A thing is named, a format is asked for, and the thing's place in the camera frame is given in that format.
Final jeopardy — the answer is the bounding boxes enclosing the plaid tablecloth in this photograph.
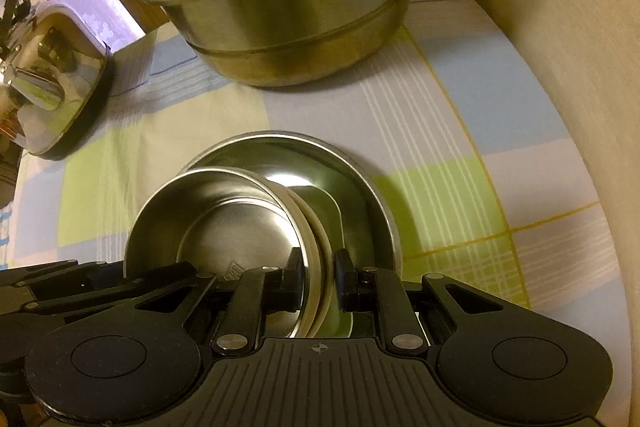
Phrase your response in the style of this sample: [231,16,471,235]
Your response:
[5,0,616,313]

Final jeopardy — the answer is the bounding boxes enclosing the stainless steel bowl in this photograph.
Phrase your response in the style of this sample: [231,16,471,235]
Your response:
[123,168,307,338]

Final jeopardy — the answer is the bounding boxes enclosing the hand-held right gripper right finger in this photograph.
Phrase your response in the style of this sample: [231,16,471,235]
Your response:
[334,249,506,351]

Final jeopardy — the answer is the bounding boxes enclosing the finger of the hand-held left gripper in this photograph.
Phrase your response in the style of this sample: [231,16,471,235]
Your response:
[17,261,202,317]
[0,259,127,292]

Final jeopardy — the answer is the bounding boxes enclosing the stainless steel kettle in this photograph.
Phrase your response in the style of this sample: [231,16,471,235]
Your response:
[0,0,115,158]

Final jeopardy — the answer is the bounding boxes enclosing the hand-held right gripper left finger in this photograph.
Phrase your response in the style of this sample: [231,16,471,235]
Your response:
[135,247,306,354]

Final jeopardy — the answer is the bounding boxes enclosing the large stainless steel plate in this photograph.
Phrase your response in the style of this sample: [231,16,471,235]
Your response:
[175,130,403,338]

